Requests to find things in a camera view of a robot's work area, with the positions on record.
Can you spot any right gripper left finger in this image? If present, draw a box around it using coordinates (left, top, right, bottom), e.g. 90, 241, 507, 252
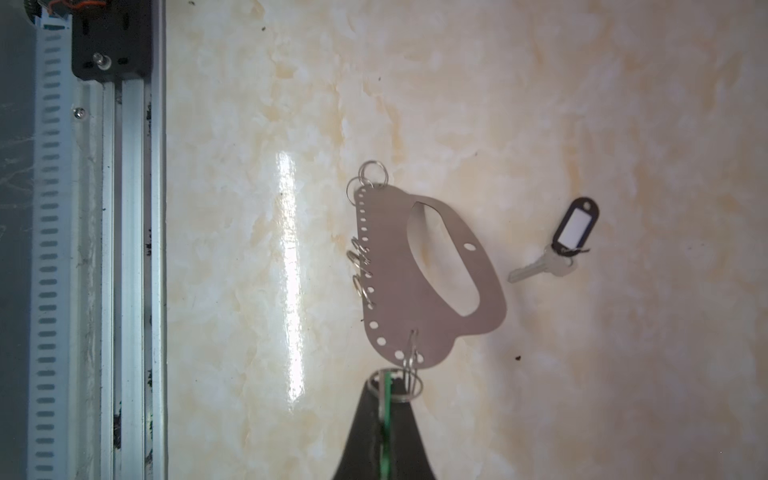
333, 374, 384, 480

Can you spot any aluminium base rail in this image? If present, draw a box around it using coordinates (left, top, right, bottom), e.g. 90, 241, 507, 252
27, 1, 169, 479

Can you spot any metal key holder plate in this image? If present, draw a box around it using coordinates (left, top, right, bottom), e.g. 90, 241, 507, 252
345, 165, 507, 403

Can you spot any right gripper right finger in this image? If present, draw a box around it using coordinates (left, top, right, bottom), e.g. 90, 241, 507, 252
390, 378, 436, 480

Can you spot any key with black tag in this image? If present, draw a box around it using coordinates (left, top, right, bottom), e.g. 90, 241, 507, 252
507, 197, 600, 284

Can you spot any key with green tag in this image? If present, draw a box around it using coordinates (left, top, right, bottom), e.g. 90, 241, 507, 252
378, 370, 392, 480

